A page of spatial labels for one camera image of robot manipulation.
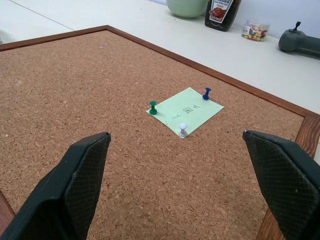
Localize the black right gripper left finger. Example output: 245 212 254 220
0 131 112 240

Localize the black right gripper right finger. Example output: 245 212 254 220
242 129 320 240

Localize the wood-framed cork board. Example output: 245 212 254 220
0 24 320 240

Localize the pale green ceramic bowl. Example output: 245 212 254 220
166 0 211 19

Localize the light green paper note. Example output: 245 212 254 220
145 87 225 139

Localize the blue push pin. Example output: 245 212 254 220
202 87 213 101

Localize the green push pin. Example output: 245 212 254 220
148 100 158 116

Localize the clear jar of push pins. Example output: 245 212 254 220
240 19 271 43

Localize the grey handheld controller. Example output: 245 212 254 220
278 21 320 60

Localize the white push pin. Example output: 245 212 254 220
178 122 189 138

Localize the dark sauce bottle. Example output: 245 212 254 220
204 0 242 32

